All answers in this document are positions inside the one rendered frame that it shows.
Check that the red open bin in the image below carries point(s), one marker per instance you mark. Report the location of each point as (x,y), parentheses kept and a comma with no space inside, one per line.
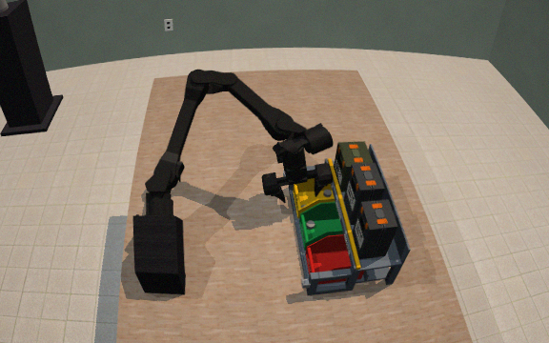
(329,253)

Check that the olive green tool case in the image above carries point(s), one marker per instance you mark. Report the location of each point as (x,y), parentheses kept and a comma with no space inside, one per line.
(348,153)

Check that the green open bin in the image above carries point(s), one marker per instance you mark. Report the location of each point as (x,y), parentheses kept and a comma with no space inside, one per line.
(325,217)

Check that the yellow flat bar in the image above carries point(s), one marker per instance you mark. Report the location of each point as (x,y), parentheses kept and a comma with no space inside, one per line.
(345,216)

